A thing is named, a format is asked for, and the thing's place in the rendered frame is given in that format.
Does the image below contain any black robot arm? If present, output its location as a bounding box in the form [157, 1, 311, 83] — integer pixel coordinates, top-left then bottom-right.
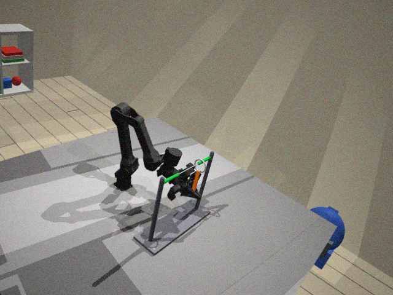
[110, 102, 195, 191]

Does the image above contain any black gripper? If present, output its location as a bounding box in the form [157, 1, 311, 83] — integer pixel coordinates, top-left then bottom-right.
[167, 169, 201, 200]

